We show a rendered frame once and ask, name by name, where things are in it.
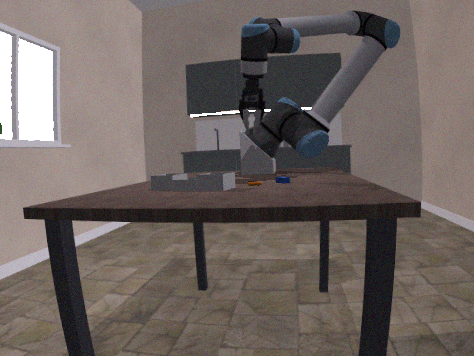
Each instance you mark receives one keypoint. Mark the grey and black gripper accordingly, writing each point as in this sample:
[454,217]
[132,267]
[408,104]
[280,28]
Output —
[258,113]

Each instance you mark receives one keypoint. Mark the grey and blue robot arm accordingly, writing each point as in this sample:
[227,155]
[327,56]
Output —
[306,134]

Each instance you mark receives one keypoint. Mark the blue 9v battery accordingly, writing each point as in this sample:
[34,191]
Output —
[282,179]

